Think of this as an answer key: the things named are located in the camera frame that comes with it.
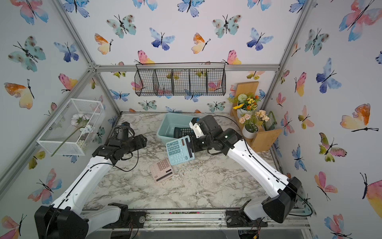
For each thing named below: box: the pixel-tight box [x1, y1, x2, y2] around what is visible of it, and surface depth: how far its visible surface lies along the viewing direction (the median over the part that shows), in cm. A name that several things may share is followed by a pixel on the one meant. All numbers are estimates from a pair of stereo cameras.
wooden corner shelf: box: [230, 81, 283, 153], surface depth 95 cm
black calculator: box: [173, 126, 196, 139], surface depth 106 cm
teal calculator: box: [166, 135, 195, 166], surface depth 75 cm
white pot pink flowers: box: [238, 109, 271, 139], surface depth 91 cm
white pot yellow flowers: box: [227, 93, 262, 119], surface depth 98 cm
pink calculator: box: [149, 157, 175, 184], surface depth 90 cm
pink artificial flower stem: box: [50, 113, 92, 157], surface depth 74 cm
